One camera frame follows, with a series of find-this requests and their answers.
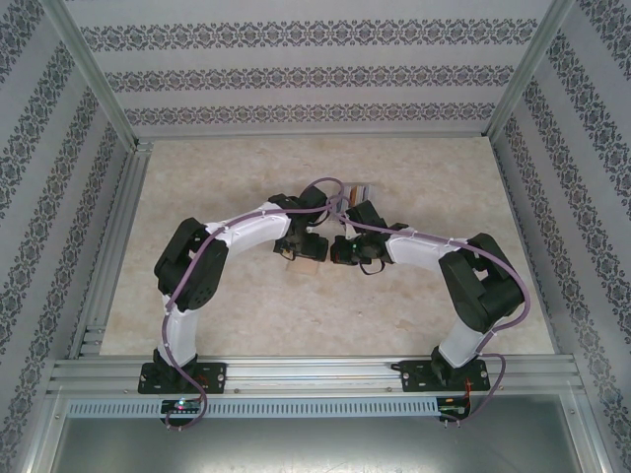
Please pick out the aluminium side rail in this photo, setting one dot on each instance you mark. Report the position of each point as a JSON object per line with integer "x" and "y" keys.
{"x": 111, "y": 256}

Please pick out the clear acrylic card rack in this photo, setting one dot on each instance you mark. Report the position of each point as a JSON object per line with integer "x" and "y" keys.
{"x": 373, "y": 194}

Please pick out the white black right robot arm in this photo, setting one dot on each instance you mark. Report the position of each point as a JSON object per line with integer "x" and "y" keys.
{"x": 419, "y": 249}

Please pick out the aluminium frame leg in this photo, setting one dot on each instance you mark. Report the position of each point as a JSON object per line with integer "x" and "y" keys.
{"x": 586, "y": 433}
{"x": 47, "y": 433}

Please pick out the aluminium back frame rail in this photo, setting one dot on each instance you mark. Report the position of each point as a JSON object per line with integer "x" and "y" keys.
{"x": 315, "y": 136}

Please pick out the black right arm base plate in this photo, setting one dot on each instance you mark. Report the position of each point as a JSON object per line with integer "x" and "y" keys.
{"x": 414, "y": 377}

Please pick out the grey sheet metal panel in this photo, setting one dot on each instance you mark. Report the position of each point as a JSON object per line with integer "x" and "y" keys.
{"x": 315, "y": 443}

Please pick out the pale lilac card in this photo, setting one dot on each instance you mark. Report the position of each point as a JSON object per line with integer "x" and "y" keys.
{"x": 366, "y": 192}

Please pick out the aluminium frame post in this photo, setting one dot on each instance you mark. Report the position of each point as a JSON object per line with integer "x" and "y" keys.
{"x": 89, "y": 64}
{"x": 530, "y": 64}

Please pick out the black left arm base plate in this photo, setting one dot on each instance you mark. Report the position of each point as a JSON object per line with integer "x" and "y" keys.
{"x": 212, "y": 377}

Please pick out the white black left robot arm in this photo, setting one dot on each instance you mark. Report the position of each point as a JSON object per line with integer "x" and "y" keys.
{"x": 251, "y": 229}

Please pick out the aluminium mounting rail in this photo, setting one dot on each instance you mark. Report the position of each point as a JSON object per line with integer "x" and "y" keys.
{"x": 315, "y": 377}

